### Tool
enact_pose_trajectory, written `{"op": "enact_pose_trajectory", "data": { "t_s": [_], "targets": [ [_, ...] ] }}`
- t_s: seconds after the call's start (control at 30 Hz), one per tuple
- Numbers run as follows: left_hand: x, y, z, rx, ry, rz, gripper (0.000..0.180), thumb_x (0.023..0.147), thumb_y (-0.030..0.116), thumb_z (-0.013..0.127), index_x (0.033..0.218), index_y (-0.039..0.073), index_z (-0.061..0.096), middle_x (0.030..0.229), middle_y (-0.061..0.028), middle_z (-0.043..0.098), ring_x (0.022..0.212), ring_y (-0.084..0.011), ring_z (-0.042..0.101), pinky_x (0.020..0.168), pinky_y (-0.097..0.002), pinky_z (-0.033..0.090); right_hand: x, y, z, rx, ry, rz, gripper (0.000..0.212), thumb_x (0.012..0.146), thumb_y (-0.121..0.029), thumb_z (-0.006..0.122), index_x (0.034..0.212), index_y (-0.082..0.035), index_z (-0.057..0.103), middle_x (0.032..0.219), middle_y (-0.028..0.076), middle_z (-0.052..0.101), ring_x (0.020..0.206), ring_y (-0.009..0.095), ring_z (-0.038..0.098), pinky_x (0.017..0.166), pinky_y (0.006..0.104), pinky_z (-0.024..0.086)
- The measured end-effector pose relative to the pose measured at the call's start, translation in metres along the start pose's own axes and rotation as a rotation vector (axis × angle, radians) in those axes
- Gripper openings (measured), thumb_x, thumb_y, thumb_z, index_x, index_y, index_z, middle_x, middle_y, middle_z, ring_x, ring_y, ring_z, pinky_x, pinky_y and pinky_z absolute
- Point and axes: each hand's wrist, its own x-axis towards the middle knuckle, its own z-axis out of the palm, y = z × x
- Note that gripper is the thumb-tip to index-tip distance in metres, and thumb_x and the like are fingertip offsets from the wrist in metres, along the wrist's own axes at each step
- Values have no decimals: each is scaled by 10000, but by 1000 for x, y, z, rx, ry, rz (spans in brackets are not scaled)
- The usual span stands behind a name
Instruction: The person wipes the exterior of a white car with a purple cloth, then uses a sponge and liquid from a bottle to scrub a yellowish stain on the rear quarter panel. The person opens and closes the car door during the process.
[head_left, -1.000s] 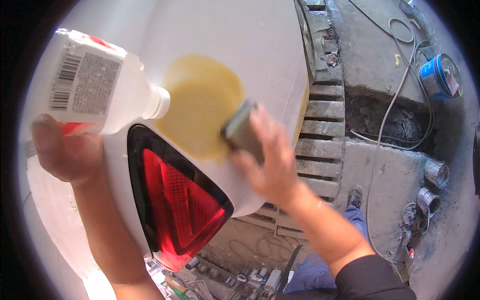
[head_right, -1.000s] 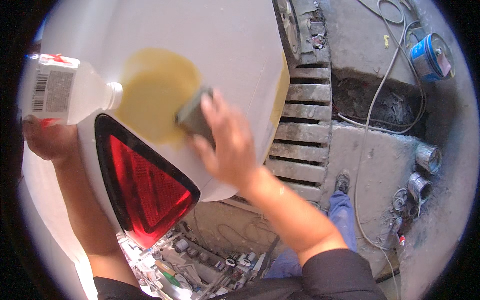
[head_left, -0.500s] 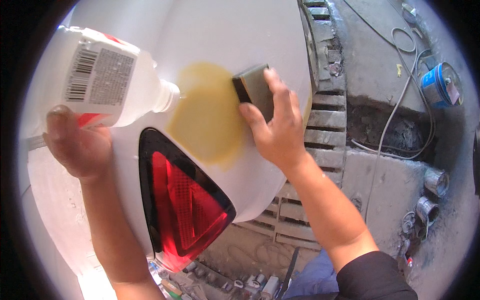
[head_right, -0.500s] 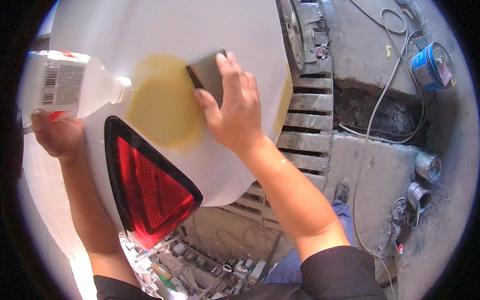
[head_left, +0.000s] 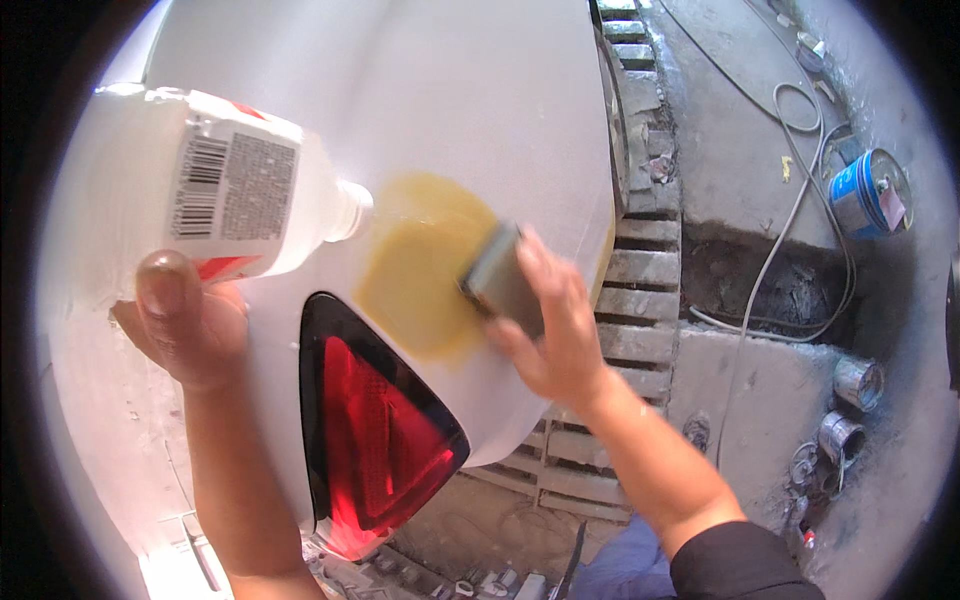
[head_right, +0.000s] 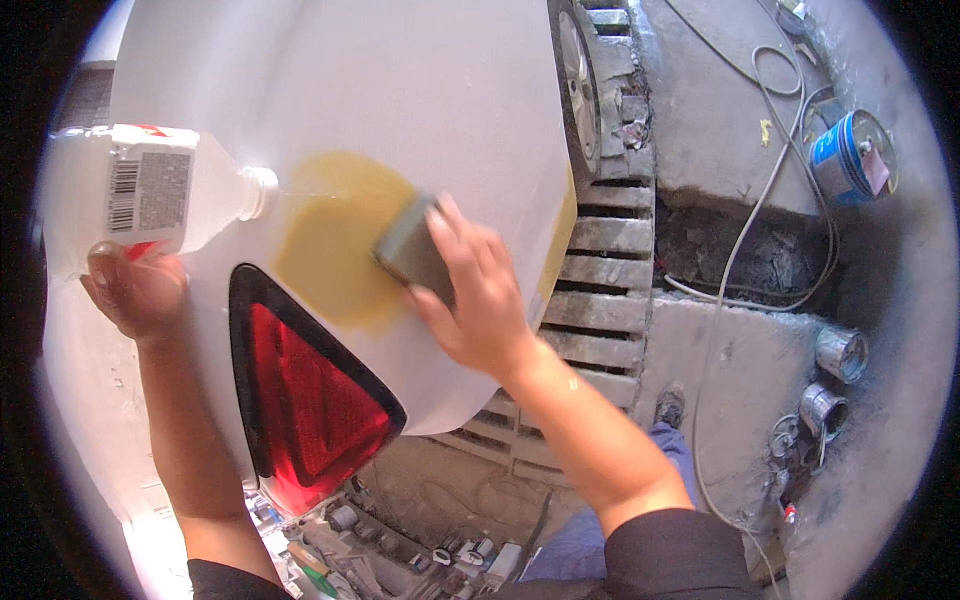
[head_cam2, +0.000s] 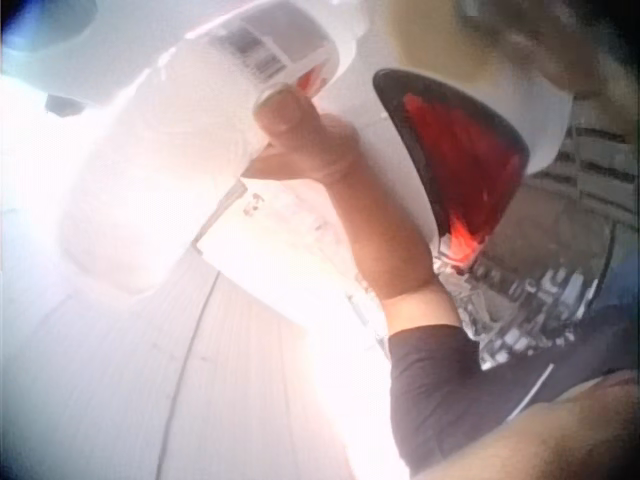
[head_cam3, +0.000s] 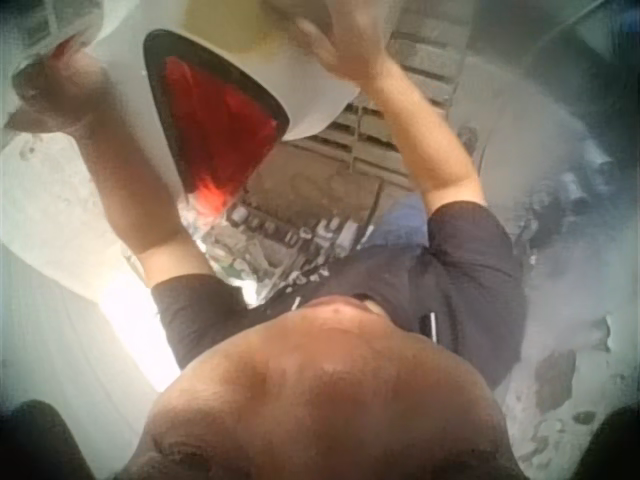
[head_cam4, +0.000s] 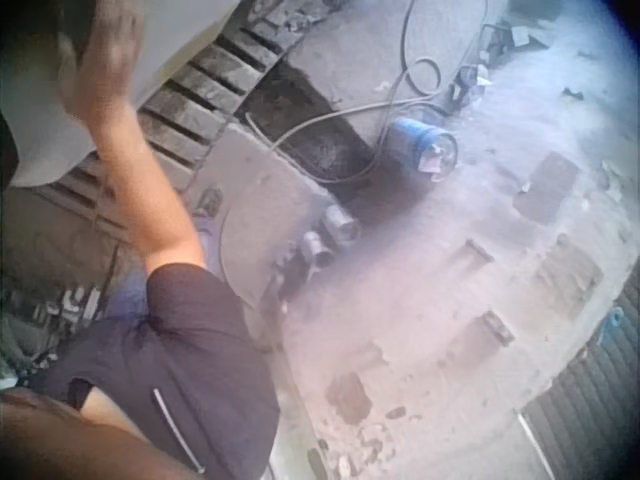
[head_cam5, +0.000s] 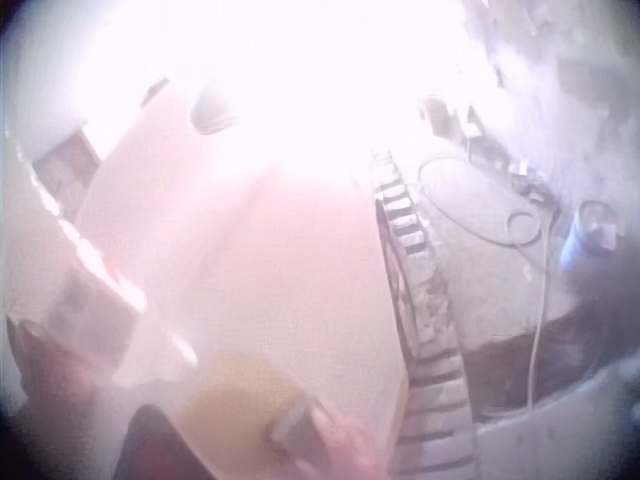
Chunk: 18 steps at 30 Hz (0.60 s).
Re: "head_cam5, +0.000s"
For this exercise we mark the dark boxes by wall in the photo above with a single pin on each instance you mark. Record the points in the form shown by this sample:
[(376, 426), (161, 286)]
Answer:
[(445, 117)]

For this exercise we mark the grey brick wall edge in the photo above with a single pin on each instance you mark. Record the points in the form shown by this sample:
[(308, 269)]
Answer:
[(430, 380)]

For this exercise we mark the blue barrel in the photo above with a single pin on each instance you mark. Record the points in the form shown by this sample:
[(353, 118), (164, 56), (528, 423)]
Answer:
[(580, 250)]

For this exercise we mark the heap of rubble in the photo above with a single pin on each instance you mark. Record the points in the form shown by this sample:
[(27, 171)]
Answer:
[(530, 180)]

